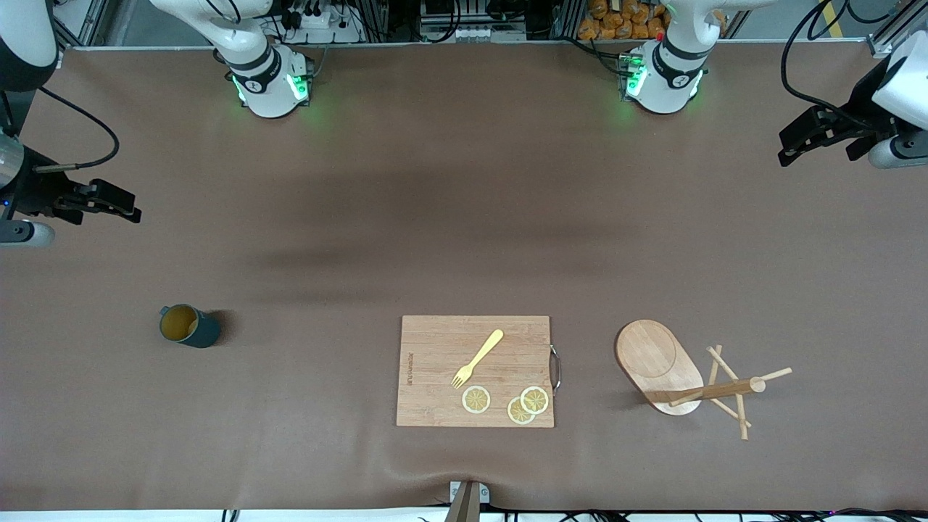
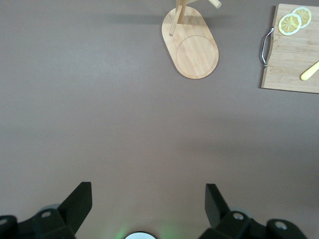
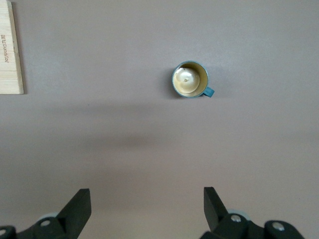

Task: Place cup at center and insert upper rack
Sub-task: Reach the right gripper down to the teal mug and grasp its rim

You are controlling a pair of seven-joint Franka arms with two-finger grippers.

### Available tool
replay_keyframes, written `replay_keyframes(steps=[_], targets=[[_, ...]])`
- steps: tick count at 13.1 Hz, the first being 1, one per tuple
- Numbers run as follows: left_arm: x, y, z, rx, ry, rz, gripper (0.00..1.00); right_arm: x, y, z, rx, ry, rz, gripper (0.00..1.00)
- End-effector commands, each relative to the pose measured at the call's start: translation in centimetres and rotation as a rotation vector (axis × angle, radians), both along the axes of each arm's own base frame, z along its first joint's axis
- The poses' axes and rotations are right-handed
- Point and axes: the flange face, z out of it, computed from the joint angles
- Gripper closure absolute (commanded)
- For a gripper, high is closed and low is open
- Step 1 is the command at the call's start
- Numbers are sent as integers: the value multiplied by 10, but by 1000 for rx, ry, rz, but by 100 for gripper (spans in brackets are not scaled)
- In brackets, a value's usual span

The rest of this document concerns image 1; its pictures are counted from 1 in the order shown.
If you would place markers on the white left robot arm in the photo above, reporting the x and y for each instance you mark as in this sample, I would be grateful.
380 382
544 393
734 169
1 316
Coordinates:
663 87

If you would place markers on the dark teal ribbed cup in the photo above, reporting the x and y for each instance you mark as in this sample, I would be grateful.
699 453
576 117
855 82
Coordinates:
190 326

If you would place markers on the aluminium frame post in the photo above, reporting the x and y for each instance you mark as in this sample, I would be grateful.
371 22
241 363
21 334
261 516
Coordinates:
72 25
886 45

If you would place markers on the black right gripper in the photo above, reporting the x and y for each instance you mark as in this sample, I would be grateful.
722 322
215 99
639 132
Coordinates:
36 190

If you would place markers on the wooden mug tree rack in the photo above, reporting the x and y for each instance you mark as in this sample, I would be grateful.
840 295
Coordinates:
656 362

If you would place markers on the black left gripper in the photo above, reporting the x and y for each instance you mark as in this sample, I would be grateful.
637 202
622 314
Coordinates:
864 99

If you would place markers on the brown table cover mat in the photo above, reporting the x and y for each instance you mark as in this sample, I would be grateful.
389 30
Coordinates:
290 406

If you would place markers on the bag of orange snacks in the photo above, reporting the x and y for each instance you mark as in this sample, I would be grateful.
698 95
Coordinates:
623 18

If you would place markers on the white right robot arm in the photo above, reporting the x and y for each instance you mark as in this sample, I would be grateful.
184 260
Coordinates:
264 94

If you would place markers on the lemon slice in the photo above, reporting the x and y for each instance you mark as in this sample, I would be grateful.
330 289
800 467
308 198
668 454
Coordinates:
476 399
535 399
516 413

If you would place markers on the white power strip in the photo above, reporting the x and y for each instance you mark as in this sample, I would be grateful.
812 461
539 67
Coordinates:
319 25

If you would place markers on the yellow plastic fork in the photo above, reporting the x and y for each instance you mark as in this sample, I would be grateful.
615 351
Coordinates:
478 357

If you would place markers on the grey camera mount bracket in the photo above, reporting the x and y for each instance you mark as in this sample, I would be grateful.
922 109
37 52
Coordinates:
467 500

